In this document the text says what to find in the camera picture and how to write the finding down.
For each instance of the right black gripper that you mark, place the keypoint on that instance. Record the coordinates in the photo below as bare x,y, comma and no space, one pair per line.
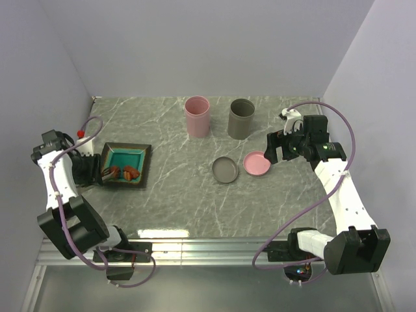
277,139

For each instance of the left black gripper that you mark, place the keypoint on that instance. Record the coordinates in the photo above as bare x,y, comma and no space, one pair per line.
93,175

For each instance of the metal tongs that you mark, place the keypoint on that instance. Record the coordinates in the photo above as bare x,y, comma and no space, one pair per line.
105,175

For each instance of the brown sausage piece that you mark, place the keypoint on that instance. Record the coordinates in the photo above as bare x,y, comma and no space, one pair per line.
114,172

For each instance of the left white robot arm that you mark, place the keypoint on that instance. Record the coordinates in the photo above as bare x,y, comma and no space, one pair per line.
70,222

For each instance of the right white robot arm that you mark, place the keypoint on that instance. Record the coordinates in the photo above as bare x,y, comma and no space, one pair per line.
359,245

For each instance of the pink round lid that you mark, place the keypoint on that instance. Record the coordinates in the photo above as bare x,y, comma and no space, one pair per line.
256,164

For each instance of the black teal square plate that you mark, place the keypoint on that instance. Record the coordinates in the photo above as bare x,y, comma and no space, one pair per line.
137,156

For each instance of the grey cylindrical container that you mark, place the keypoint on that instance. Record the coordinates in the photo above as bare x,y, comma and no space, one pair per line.
241,114

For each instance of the brown red meat piece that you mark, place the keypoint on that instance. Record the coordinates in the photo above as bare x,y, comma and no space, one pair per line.
130,173

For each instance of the grey round lid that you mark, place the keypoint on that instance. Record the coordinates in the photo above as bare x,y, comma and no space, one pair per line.
225,170

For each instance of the pink cylindrical container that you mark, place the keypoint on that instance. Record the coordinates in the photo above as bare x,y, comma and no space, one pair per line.
197,116

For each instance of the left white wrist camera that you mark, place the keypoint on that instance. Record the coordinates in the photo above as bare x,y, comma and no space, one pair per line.
85,144

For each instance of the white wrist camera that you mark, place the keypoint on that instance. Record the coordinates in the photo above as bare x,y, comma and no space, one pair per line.
85,144
293,121

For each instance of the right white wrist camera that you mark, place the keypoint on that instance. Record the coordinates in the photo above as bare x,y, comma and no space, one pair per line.
293,121

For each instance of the aluminium mounting rail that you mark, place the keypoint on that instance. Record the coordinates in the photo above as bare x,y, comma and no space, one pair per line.
187,252

